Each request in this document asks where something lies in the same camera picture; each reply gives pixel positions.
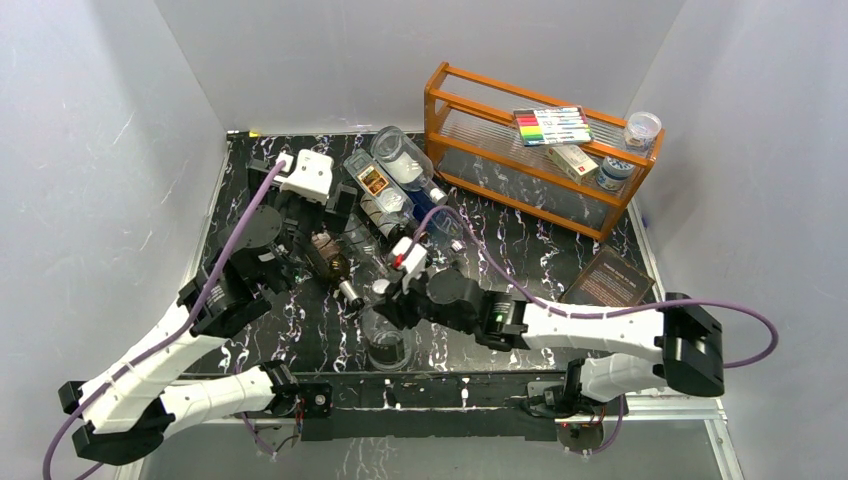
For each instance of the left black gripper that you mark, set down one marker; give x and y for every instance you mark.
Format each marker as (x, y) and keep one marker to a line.
(341, 203)

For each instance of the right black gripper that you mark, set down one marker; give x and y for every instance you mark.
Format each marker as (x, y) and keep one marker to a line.
(397, 306)

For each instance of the round clear glass bottle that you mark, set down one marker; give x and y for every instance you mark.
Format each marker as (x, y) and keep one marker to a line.
(388, 348)

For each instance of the square clear liquor bottle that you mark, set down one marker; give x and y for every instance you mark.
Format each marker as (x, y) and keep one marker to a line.
(378, 186)

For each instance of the dark olive wine bottle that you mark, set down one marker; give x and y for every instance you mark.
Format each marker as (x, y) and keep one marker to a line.
(392, 226)

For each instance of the blue glass bottle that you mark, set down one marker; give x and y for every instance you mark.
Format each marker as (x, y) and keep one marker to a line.
(443, 229)

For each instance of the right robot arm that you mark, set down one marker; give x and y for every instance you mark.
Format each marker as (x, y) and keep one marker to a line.
(679, 347)

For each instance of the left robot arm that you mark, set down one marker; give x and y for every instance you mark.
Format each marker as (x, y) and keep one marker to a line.
(131, 408)

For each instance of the large clear glass bottle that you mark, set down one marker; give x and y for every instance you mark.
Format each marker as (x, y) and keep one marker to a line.
(404, 159)

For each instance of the orange wooden shelf rack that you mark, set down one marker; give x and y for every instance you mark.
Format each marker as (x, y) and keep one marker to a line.
(474, 143)

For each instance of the brown book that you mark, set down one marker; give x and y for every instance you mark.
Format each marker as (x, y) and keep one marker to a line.
(608, 280)

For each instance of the small white carton box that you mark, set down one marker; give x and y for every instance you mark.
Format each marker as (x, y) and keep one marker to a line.
(573, 161)

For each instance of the coloured marker pen set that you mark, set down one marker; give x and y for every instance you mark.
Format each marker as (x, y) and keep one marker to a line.
(552, 126)

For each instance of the clear plastic jar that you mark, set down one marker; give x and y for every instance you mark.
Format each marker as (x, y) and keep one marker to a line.
(640, 132)

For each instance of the black wire wine rack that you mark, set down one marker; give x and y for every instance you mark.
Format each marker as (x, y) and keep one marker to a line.
(337, 223)

